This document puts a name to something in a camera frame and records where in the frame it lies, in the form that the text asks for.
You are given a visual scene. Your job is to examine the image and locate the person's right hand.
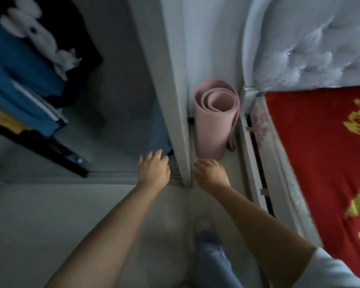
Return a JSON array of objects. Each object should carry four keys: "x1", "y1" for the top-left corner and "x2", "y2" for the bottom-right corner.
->
[{"x1": 193, "y1": 159, "x2": 231, "y2": 196}]

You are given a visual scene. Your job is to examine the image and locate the person's left hand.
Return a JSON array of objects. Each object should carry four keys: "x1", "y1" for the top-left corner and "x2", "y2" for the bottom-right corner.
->
[{"x1": 137, "y1": 149, "x2": 171, "y2": 191}]

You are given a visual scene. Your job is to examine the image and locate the person's right forearm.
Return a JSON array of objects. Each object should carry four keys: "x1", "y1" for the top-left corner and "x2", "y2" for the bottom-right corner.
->
[{"x1": 211, "y1": 185, "x2": 317, "y2": 288}]

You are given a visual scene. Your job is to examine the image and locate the person's left forearm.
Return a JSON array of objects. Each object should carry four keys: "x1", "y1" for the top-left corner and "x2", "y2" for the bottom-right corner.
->
[{"x1": 44, "y1": 180, "x2": 169, "y2": 288}]

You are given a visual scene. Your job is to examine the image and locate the blue folded cloth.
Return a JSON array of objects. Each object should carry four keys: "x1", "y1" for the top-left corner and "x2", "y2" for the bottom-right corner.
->
[{"x1": 147, "y1": 105, "x2": 174, "y2": 157}]

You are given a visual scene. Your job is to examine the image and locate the pink rolled yoga mat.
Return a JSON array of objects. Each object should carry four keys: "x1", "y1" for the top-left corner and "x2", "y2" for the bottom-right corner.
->
[{"x1": 193, "y1": 79, "x2": 241, "y2": 161}]

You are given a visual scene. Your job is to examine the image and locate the white wardrobe side panel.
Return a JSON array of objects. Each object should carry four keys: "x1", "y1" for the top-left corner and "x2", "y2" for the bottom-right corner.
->
[{"x1": 127, "y1": 0, "x2": 194, "y2": 188}]

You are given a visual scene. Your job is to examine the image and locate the floral bed sheet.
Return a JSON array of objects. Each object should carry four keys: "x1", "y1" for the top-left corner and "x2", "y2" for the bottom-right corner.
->
[{"x1": 251, "y1": 97, "x2": 278, "y2": 149}]

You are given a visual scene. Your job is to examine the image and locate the blue jeans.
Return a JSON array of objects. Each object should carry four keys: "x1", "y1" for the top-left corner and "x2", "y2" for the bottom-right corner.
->
[{"x1": 194, "y1": 231, "x2": 244, "y2": 288}]

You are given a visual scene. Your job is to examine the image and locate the black hanging garment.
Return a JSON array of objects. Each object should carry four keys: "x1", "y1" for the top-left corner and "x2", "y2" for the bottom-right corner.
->
[{"x1": 0, "y1": 119, "x2": 90, "y2": 178}]

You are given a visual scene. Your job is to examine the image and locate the red blanket with yellow print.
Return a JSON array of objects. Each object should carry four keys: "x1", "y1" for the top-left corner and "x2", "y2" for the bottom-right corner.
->
[{"x1": 265, "y1": 86, "x2": 360, "y2": 279}]

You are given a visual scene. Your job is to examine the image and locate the black garment with white print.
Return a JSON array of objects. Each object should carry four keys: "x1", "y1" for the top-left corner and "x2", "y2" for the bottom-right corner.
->
[{"x1": 0, "y1": 0, "x2": 104, "y2": 109}]

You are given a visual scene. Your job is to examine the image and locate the yellow hanging garment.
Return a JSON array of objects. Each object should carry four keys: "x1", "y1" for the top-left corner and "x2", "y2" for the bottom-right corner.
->
[{"x1": 0, "y1": 101, "x2": 28, "y2": 135}]

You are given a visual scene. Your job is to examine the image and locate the blue hanging garment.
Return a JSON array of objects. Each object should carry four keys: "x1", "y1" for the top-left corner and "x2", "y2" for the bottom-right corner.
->
[{"x1": 0, "y1": 12, "x2": 67, "y2": 138}]

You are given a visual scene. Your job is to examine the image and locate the white tufted headboard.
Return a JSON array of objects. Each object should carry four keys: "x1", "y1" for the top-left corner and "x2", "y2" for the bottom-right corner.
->
[{"x1": 241, "y1": 0, "x2": 360, "y2": 93}]

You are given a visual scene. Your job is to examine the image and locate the white shirt sleeve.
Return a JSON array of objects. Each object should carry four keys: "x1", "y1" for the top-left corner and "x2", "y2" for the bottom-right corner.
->
[{"x1": 299, "y1": 247, "x2": 360, "y2": 288}]

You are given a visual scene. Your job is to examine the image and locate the white bed frame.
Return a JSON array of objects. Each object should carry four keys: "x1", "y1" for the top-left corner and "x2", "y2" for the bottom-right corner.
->
[{"x1": 238, "y1": 87, "x2": 323, "y2": 248}]

